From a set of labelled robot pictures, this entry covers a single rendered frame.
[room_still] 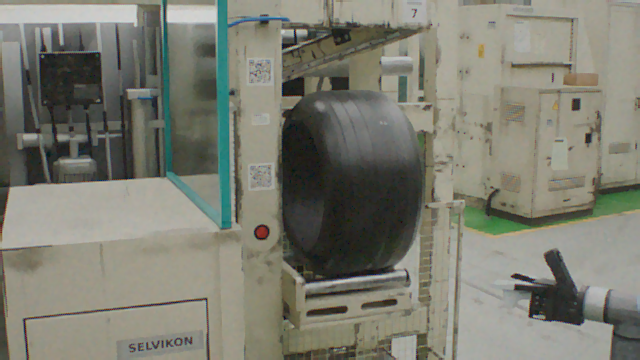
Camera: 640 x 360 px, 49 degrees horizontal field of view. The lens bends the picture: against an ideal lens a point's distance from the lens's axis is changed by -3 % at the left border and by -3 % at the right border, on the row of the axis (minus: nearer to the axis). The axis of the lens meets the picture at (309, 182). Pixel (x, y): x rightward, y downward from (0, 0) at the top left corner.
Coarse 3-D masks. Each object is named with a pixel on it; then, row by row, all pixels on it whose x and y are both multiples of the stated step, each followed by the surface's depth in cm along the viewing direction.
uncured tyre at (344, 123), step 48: (336, 96) 206; (384, 96) 211; (288, 144) 229; (336, 144) 194; (384, 144) 196; (288, 192) 240; (336, 192) 193; (384, 192) 194; (288, 240) 231; (336, 240) 197; (384, 240) 200
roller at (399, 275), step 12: (336, 276) 209; (348, 276) 210; (360, 276) 210; (372, 276) 211; (384, 276) 213; (396, 276) 214; (408, 276) 215; (312, 288) 204; (324, 288) 206; (336, 288) 207; (348, 288) 209; (360, 288) 211
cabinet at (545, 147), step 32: (512, 96) 648; (544, 96) 626; (576, 96) 646; (512, 128) 652; (544, 128) 632; (576, 128) 653; (512, 160) 655; (544, 160) 638; (576, 160) 660; (512, 192) 659; (544, 192) 645; (576, 192) 667
